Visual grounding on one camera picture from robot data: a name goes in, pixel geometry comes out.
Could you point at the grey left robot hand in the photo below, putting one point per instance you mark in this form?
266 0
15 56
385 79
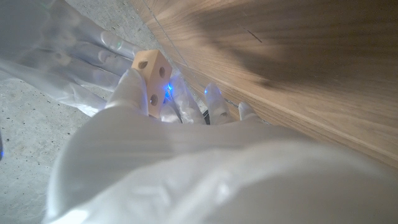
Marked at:
186 174

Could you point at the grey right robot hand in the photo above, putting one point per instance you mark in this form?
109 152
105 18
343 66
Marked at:
62 56

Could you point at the small wooden block with holes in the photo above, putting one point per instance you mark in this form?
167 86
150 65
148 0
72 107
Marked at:
154 77

